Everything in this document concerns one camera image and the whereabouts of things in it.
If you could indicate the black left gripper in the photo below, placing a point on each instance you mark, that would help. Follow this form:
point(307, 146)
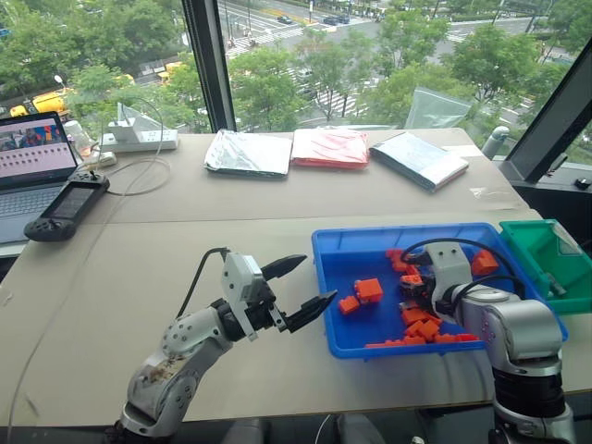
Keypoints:
point(262, 315)

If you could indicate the black window frame pillar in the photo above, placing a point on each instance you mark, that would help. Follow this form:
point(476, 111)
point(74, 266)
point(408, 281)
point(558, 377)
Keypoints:
point(210, 69)

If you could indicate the green plastic bin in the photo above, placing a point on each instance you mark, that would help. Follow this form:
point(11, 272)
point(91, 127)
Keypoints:
point(532, 245)

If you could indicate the flat orange battery strip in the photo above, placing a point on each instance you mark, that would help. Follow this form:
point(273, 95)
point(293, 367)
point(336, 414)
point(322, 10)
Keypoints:
point(393, 343)
point(455, 338)

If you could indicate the white power strip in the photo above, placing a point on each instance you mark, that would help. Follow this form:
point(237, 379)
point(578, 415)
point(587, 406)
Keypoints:
point(148, 139)

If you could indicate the small orange battery block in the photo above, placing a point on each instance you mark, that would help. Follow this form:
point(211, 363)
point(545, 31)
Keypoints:
point(349, 305)

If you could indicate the large orange battery block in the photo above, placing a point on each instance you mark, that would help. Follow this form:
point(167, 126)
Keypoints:
point(370, 290)

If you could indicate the red plastic bag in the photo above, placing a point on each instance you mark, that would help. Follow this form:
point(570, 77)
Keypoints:
point(330, 148)

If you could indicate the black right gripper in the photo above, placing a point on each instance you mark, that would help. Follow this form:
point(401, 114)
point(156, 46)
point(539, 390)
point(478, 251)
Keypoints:
point(427, 291)

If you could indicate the bagged grey flat packet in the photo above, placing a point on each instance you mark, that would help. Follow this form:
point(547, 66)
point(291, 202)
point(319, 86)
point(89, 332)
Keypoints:
point(416, 159)

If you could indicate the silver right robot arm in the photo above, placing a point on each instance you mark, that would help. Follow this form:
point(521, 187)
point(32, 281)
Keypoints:
point(522, 324)

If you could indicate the black slanted window frame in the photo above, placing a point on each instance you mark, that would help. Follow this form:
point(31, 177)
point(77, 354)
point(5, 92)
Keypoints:
point(550, 115)

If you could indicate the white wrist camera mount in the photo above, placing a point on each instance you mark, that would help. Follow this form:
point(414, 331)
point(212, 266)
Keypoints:
point(238, 277)
point(446, 269)

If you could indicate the grey open laptop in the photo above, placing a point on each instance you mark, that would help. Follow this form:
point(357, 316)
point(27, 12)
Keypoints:
point(32, 152)

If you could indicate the small white adapter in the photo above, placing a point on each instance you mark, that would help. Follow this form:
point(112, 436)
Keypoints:
point(105, 159)

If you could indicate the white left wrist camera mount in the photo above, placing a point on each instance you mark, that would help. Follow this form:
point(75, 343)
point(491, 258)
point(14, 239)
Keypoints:
point(238, 277)

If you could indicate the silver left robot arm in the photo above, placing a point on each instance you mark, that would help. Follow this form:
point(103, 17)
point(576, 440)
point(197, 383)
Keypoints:
point(185, 344)

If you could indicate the black handheld game console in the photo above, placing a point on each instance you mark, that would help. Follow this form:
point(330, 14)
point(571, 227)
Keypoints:
point(69, 203)

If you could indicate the blue plastic bin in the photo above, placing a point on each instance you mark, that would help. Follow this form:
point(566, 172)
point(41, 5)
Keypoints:
point(351, 259)

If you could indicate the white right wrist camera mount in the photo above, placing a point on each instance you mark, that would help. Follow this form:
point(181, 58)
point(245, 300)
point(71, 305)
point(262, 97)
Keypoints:
point(446, 269)

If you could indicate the clear plastic cup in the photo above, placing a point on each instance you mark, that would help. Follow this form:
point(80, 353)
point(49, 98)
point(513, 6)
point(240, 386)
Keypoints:
point(76, 136)

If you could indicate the white plug-in charger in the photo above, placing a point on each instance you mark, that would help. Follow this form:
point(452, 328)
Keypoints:
point(124, 129)

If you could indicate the small grey object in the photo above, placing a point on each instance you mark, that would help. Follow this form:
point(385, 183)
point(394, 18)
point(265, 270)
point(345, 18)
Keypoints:
point(556, 286)

